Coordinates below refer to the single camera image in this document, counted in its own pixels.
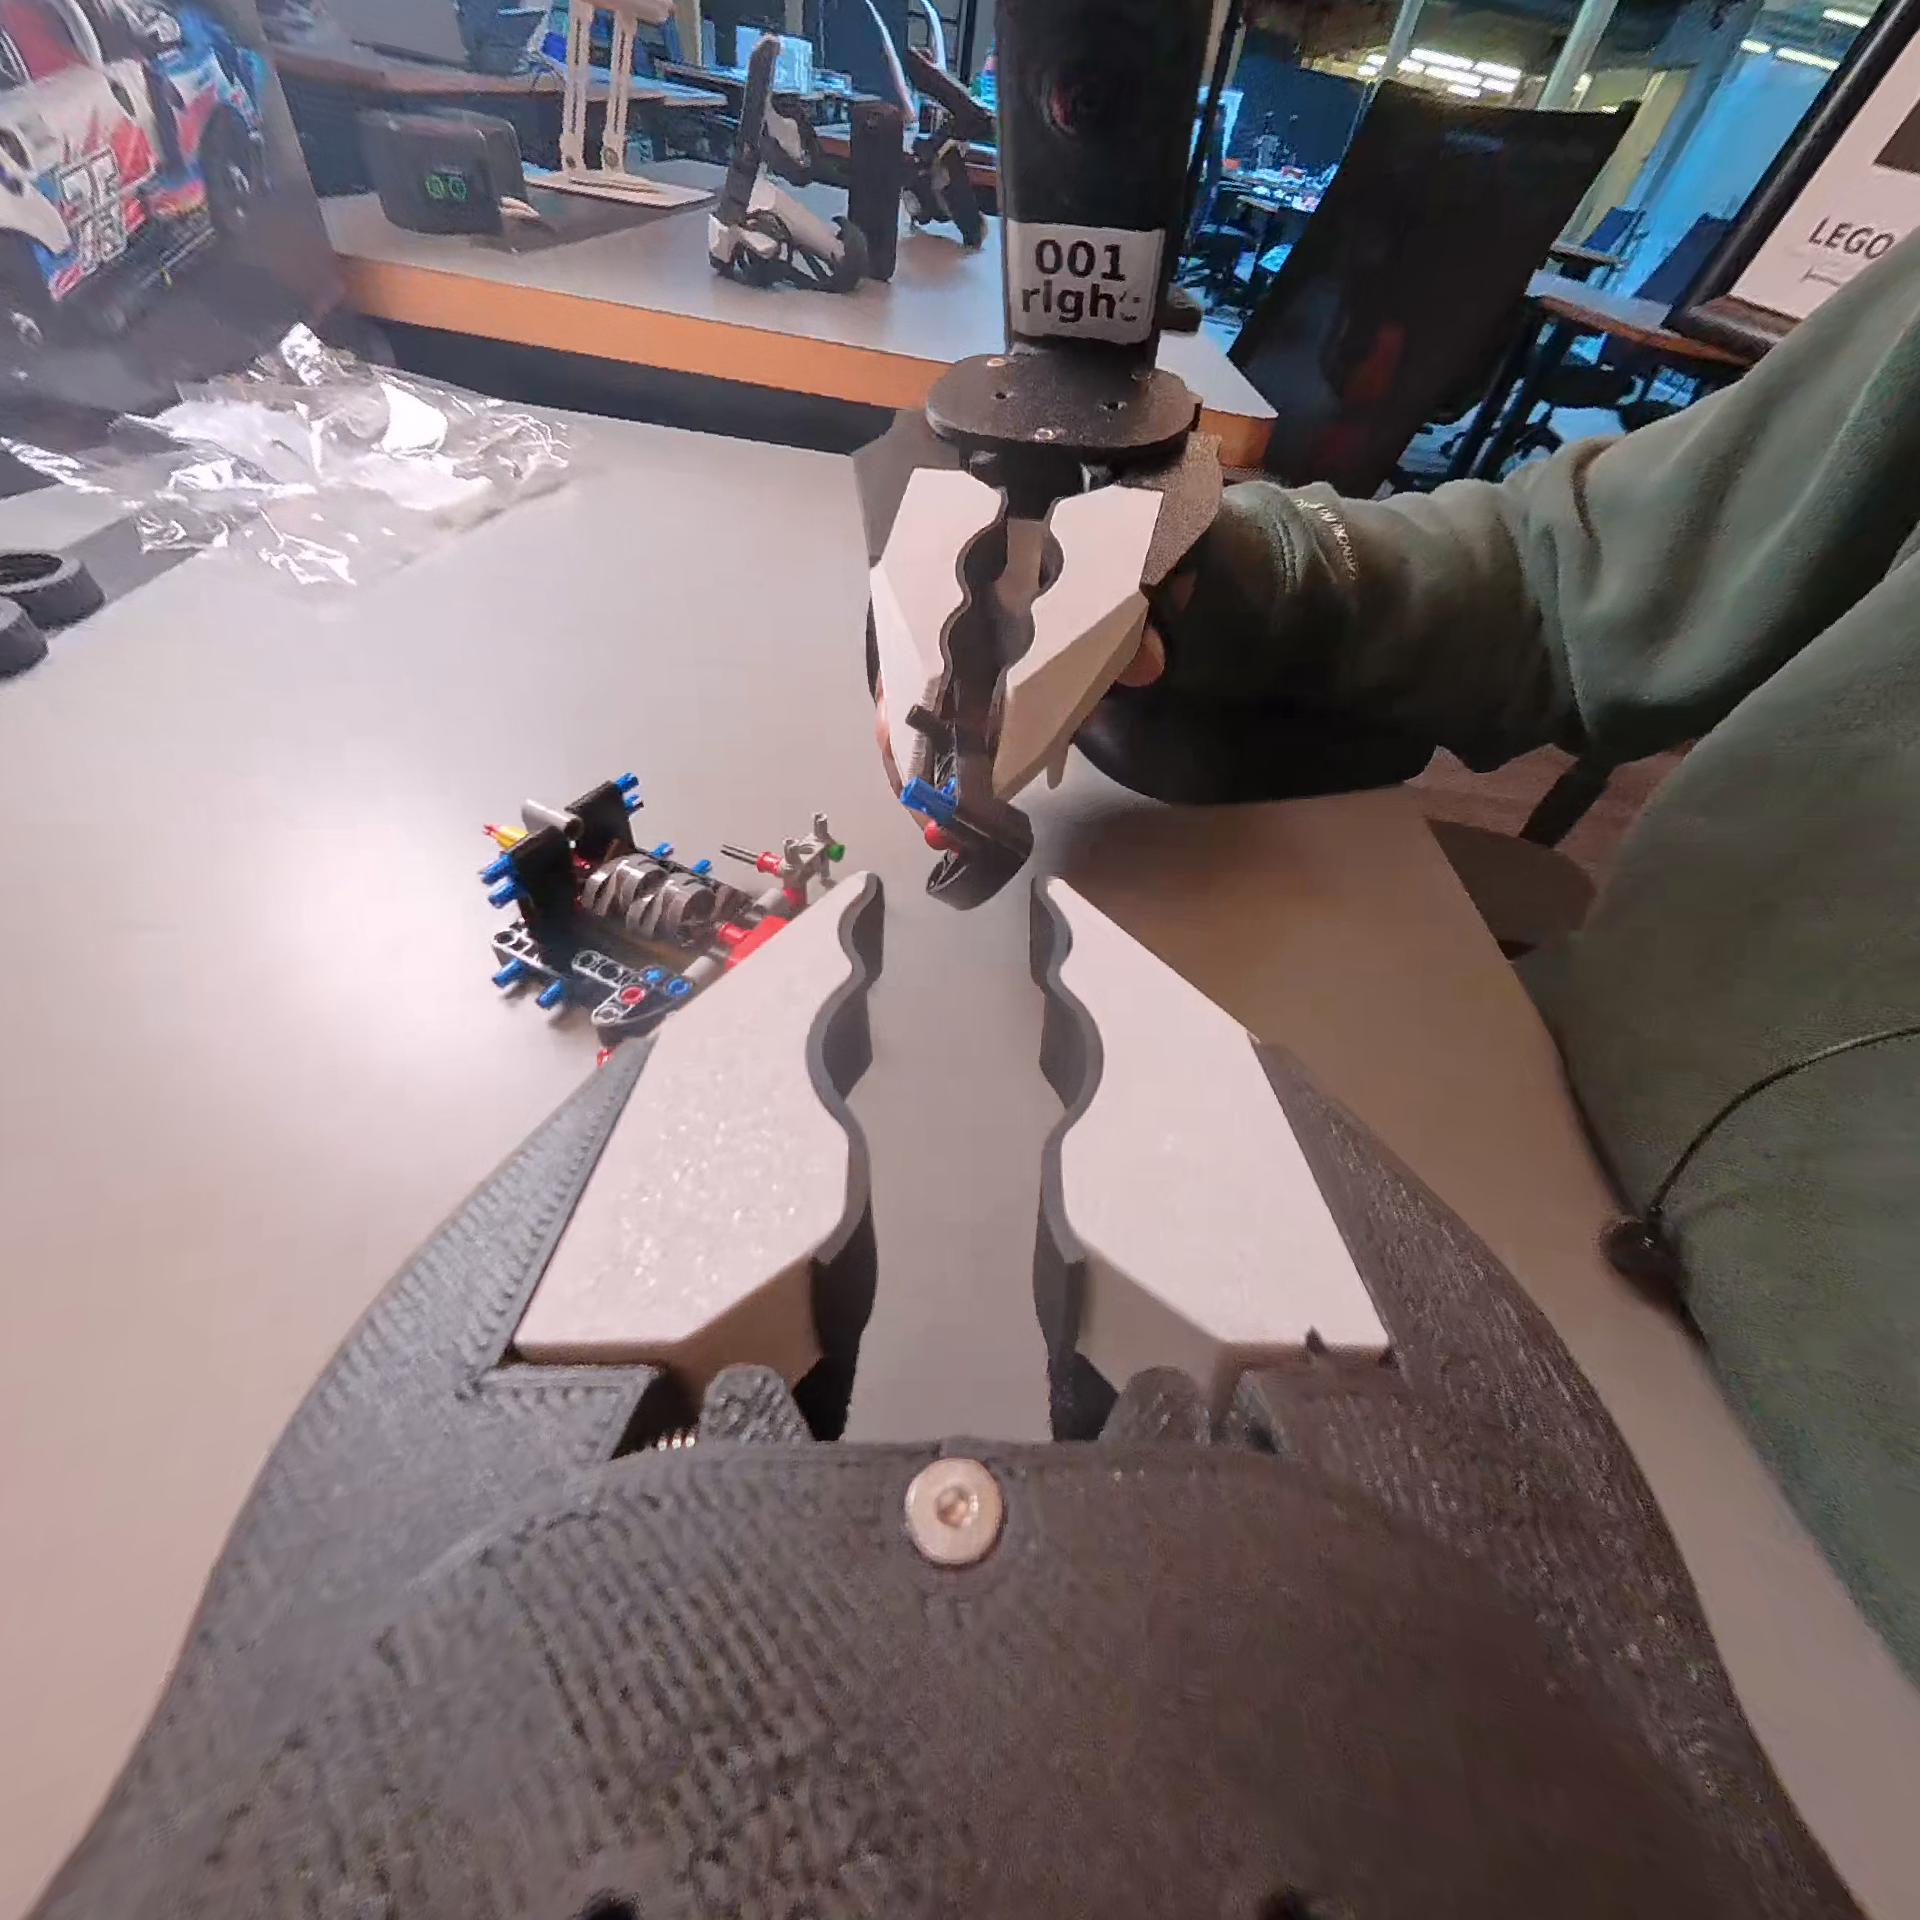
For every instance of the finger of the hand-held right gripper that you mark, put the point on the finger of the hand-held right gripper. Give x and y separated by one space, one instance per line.
916 584
1088 630

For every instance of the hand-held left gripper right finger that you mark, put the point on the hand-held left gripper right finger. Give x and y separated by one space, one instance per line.
1215 1200

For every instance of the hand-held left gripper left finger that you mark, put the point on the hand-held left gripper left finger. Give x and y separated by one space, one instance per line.
691 1200

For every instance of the black lego beam subassembly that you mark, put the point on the black lego beam subassembly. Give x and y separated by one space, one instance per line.
976 869

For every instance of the lego chassis assembly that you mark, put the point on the lego chassis assembly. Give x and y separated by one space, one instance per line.
661 899

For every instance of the person's right forearm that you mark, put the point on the person's right forearm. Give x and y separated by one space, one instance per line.
1500 600

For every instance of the black lego tyre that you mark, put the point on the black lego tyre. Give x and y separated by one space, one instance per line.
45 588
15 641

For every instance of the lego set box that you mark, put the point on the lego set box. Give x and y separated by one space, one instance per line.
121 149

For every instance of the person's right hand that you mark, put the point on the person's right hand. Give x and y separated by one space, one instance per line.
1149 655

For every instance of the black white device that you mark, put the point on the black white device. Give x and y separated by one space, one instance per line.
946 149
781 225

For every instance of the white wooden stand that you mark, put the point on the white wooden stand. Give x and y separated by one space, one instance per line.
615 105

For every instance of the person's green sweatshirt torso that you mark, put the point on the person's green sweatshirt torso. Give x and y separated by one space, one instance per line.
1772 1048

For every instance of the black box green lights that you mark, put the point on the black box green lights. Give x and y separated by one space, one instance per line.
444 171

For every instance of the crumpled clear plastic bag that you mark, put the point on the crumpled clear plastic bag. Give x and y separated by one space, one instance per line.
300 434

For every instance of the framed white poster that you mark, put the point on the framed white poster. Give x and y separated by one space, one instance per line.
1845 195

